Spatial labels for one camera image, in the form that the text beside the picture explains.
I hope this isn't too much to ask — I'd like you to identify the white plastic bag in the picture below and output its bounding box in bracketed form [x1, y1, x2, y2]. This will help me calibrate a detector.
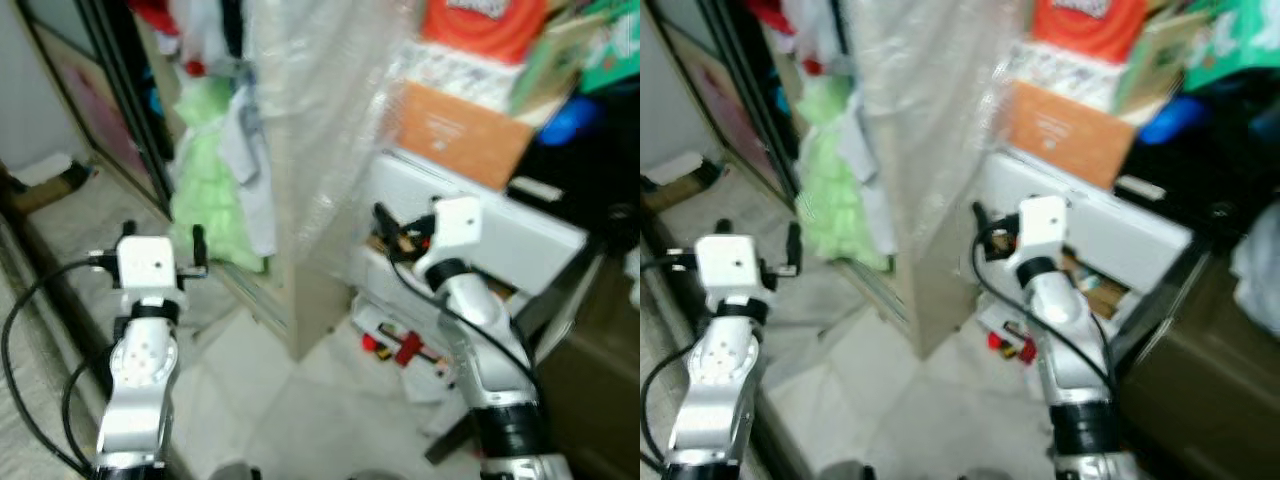
[1232, 225, 1280, 311]

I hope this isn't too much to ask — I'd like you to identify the red printed package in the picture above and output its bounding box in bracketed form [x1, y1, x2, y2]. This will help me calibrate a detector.
[420, 0, 551, 66]
[1030, 0, 1149, 66]

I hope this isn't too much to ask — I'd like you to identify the white hanging garment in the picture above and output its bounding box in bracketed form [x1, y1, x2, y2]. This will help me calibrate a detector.
[215, 85, 278, 257]
[835, 90, 901, 257]

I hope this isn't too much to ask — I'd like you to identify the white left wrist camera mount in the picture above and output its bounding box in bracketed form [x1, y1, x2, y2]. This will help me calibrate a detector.
[115, 236, 181, 301]
[695, 234, 769, 299]

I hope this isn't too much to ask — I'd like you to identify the orange cardboard box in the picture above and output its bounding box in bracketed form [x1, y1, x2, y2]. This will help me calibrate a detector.
[1005, 80, 1141, 191]
[395, 80, 536, 191]

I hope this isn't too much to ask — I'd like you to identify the blue round object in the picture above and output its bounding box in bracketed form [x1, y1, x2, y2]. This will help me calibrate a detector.
[1140, 97, 1206, 146]
[545, 95, 601, 146]

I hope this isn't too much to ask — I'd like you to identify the dark wardrobe door frame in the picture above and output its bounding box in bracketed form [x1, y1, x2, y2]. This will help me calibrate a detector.
[655, 0, 801, 206]
[20, 0, 176, 216]

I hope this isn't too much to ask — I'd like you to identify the red garment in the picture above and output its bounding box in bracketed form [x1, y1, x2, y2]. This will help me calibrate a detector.
[750, 0, 831, 76]
[130, 0, 211, 76]

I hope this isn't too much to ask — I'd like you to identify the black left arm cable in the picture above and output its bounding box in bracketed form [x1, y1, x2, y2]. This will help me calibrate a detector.
[0, 255, 121, 473]
[640, 255, 701, 473]

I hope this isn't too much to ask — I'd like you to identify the dark brown cabinet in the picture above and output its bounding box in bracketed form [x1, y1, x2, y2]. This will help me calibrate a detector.
[520, 245, 641, 480]
[1115, 240, 1280, 480]

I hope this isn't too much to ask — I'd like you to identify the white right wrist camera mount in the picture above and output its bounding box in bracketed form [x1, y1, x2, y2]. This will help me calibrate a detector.
[413, 197, 483, 281]
[1017, 196, 1069, 276]

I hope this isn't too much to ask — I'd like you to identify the tan flat board book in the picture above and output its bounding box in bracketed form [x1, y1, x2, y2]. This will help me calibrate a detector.
[1115, 10, 1211, 116]
[510, 10, 606, 126]

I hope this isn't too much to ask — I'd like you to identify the clear plastic sheet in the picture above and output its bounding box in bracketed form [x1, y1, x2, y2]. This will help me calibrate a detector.
[850, 0, 1031, 273]
[245, 0, 421, 263]

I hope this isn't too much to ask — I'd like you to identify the white open storage drawer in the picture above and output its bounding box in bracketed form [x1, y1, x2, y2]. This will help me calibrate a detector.
[345, 150, 589, 298]
[960, 150, 1196, 313]

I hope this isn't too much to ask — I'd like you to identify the red toy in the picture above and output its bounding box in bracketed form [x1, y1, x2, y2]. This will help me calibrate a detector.
[985, 320, 1041, 366]
[360, 320, 451, 376]

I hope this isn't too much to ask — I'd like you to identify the white patterned box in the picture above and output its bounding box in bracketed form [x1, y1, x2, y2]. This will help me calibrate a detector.
[385, 40, 531, 116]
[1000, 40, 1131, 113]

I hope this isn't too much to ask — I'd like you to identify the small brown cardboard box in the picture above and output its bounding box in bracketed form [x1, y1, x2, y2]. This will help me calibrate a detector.
[10, 155, 96, 211]
[645, 150, 723, 209]

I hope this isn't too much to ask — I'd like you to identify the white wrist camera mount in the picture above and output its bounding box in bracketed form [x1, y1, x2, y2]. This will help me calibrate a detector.
[695, 234, 769, 299]
[1017, 196, 1069, 276]
[413, 197, 483, 281]
[115, 236, 181, 301]

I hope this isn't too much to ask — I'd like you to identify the green printed box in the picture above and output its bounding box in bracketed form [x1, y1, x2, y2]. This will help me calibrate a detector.
[575, 0, 641, 96]
[1180, 0, 1280, 96]

